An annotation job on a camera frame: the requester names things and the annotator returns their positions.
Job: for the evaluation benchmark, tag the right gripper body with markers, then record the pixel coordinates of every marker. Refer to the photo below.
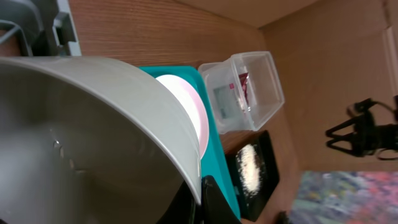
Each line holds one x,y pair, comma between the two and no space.
365,139

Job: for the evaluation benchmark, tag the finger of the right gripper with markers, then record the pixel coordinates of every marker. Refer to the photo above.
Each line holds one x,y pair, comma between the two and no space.
343,127
347,146

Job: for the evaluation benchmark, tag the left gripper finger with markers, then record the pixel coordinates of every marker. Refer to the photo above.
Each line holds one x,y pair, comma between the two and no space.
214,207

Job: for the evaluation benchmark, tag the white rice pile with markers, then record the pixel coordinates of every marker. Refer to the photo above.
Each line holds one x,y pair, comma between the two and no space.
249,170

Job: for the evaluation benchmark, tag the red snack wrapper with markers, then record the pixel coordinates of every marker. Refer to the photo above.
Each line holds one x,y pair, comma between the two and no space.
243,79

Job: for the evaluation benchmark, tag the grey round bowl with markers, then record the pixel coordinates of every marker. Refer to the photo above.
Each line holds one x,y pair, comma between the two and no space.
93,140

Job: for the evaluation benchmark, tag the clear plastic waste bin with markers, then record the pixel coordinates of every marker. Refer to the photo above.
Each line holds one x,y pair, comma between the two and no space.
224,90

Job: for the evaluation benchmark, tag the teal plastic serving tray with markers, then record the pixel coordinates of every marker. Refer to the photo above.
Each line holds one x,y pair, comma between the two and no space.
213,162

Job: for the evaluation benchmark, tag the black plastic tray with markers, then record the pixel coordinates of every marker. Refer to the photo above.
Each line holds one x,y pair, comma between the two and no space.
251,207

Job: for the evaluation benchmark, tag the large white round plate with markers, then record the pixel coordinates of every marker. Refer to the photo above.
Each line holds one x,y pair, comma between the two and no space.
191,101

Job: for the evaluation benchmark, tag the grey plastic dish rack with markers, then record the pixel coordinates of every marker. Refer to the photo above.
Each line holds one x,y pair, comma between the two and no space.
39,27

